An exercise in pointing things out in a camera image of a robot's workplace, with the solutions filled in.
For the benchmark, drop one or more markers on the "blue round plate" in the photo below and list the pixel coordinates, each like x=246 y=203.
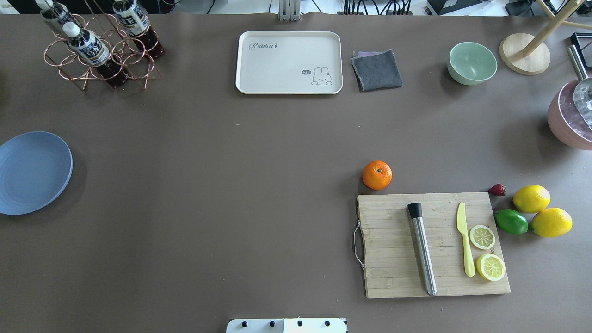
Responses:
x=35 y=168

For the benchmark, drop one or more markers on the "orange mandarin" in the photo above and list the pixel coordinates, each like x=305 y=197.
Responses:
x=377 y=175

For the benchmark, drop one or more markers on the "cream rabbit tray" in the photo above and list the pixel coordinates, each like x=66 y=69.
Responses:
x=289 y=62

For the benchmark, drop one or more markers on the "grey folded cloth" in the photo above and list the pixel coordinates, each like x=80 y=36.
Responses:
x=376 y=70

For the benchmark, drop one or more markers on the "steel muddler black tip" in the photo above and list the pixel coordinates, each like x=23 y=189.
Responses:
x=415 y=211

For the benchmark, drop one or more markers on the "wooden cutting board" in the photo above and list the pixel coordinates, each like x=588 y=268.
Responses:
x=392 y=267

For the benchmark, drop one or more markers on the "yellow plastic knife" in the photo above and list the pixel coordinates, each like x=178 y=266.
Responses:
x=461 y=224

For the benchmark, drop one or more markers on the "upper lemon half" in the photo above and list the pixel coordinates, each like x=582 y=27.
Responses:
x=482 y=237

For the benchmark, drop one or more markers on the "lemon half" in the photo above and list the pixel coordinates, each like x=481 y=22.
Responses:
x=491 y=267
x=482 y=237

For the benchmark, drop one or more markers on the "green bowl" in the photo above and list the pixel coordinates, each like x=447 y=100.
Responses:
x=471 y=63

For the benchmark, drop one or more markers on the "red strawberry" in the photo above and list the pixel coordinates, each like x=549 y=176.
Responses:
x=497 y=190

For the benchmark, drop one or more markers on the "right tea bottle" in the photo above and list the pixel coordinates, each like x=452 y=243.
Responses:
x=138 y=28

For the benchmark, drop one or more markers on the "lower lemon half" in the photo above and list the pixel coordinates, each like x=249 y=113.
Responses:
x=491 y=267

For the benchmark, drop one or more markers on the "green lime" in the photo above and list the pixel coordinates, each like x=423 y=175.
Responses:
x=511 y=221

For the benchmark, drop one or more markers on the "upper whole lemon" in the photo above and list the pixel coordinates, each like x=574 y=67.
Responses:
x=531 y=199

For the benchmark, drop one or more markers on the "whole lemon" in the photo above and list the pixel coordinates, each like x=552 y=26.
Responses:
x=531 y=199
x=552 y=222

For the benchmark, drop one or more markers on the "front tea bottle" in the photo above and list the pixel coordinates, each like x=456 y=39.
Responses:
x=90 y=48

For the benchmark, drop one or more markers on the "wooden cup stand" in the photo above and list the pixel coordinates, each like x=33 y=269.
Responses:
x=527 y=54

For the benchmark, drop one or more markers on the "lower whole lemon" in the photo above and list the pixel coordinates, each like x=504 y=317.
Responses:
x=552 y=222

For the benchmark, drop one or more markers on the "pink ice bowl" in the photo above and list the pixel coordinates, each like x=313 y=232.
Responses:
x=565 y=121

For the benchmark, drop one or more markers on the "steel ice scoop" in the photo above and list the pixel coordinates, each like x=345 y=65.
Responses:
x=582 y=95

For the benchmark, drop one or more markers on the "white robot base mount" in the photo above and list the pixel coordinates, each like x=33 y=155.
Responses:
x=288 y=325

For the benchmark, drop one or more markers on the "copper wire bottle rack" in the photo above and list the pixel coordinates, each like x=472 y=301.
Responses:
x=107 y=27

